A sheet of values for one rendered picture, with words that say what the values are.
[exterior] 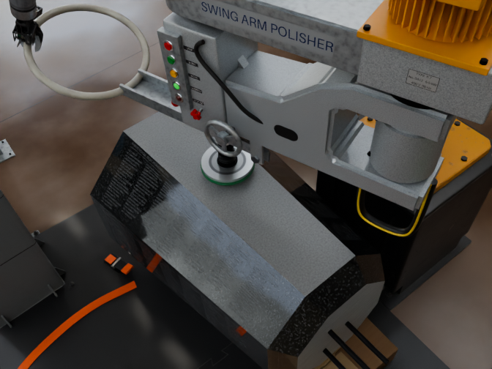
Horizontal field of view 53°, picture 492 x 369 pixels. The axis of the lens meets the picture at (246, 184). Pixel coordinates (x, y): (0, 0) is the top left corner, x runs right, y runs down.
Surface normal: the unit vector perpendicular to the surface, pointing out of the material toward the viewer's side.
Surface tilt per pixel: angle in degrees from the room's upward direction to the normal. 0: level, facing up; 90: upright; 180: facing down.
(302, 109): 90
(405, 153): 90
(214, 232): 45
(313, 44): 90
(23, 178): 0
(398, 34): 0
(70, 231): 0
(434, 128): 90
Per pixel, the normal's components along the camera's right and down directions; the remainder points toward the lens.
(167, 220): -0.56, -0.07
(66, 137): -0.05, -0.64
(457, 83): -0.55, 0.66
